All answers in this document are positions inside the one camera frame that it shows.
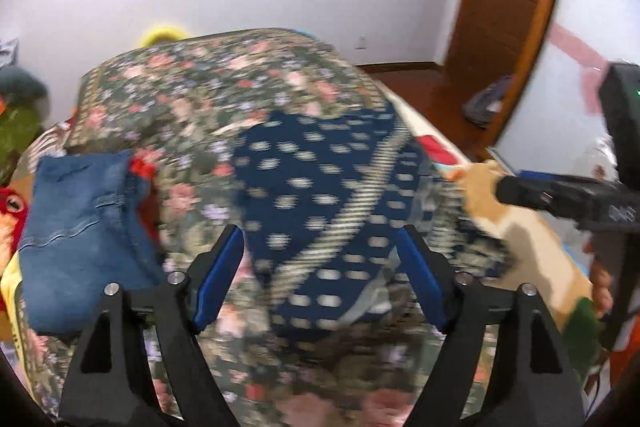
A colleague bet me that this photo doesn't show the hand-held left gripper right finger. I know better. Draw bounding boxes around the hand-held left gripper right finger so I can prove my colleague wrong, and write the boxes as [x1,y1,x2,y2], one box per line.
[397,223,588,427]

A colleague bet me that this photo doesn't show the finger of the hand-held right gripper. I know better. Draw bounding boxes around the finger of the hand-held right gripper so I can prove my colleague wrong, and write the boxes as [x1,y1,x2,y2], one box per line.
[495,174,622,223]

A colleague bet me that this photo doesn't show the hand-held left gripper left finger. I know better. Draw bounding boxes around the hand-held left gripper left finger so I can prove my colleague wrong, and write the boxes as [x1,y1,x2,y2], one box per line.
[57,224,246,427]

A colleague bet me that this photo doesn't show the navy patterned sweater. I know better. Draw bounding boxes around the navy patterned sweater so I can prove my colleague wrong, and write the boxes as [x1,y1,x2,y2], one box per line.
[232,104,461,343]

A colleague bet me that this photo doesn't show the person's right hand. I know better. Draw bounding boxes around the person's right hand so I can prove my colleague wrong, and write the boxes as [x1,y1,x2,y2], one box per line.
[582,239,615,320]

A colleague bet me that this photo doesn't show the beige printed blanket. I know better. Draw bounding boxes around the beige printed blanket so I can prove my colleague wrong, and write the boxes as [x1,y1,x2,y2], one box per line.
[400,107,616,388]

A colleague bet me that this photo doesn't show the grey bag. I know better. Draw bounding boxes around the grey bag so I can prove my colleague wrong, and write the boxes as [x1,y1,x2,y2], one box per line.
[462,74,516,130]

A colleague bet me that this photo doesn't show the red cloth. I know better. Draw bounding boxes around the red cloth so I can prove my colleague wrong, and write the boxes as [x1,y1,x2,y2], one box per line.
[130,156,162,239]

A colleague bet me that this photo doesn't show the folded blue jeans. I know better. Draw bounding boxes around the folded blue jeans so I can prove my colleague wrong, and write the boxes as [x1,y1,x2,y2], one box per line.
[17,150,169,338]

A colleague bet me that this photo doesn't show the floral blanket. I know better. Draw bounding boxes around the floral blanket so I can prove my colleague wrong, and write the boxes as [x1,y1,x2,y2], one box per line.
[15,27,511,427]

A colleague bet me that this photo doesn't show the wooden door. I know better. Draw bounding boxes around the wooden door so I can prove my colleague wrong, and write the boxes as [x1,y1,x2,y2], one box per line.
[444,0,567,148]

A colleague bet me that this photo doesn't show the red plush toy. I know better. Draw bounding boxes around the red plush toy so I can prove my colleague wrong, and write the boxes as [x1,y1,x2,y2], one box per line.
[0,186,32,258]

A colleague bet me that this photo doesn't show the yellow plush toy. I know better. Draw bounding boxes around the yellow plush toy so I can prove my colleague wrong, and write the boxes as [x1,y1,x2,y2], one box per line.
[137,24,189,48]

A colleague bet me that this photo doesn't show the green plush toy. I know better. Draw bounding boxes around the green plush toy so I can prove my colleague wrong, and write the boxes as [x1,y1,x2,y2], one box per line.
[0,67,52,188]

